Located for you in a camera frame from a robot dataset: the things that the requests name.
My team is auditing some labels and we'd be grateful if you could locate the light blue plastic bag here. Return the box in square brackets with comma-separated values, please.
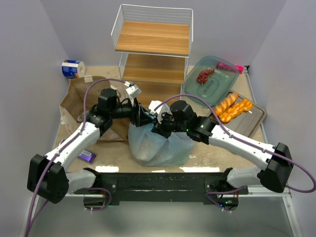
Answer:
[128, 122, 194, 167]

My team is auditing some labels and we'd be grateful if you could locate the brown paper grocery bag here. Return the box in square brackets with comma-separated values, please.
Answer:
[59, 76, 130, 142]

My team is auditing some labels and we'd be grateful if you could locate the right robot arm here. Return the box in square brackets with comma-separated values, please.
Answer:
[149, 100, 293, 193]

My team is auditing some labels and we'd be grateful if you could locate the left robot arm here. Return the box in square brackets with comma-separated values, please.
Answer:
[27, 85, 153, 203]

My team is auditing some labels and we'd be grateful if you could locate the teal plastic food container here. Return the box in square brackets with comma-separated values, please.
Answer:
[183, 56, 239, 107]

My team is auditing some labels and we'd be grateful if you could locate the orange croissant bread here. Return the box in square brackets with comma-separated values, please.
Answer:
[219, 99, 253, 123]

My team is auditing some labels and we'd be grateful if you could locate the red grape bunch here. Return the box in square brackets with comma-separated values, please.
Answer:
[197, 69, 215, 84]

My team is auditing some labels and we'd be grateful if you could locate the purple chocolate bar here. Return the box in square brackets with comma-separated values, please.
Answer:
[59, 139, 97, 163]

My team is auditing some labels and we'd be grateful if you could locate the long bread loaf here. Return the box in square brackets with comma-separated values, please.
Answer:
[214, 92, 239, 116]

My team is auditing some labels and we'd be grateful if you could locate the metal tray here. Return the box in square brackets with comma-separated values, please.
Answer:
[223, 102, 267, 138]

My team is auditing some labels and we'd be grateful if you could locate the blue white toilet paper roll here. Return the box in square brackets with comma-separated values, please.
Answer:
[61, 60, 85, 79]

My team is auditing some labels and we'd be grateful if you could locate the pink purple toy vegetable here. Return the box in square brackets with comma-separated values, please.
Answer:
[216, 62, 238, 73]

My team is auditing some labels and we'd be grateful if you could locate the pink small object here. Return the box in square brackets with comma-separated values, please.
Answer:
[236, 65, 244, 74]

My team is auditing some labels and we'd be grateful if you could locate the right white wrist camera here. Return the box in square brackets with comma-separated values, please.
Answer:
[148, 100, 170, 123]

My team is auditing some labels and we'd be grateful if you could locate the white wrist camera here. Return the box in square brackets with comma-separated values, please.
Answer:
[124, 81, 142, 105]
[148, 100, 170, 123]

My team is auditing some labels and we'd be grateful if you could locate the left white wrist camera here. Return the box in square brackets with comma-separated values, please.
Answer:
[124, 81, 142, 105]

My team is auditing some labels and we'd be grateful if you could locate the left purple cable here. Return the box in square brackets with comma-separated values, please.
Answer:
[24, 78, 129, 237]

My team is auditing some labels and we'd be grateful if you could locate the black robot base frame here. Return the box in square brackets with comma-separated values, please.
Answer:
[75, 168, 248, 210]

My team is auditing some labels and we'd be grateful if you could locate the white wire wooden shelf rack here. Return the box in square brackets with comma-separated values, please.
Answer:
[111, 4, 194, 107]

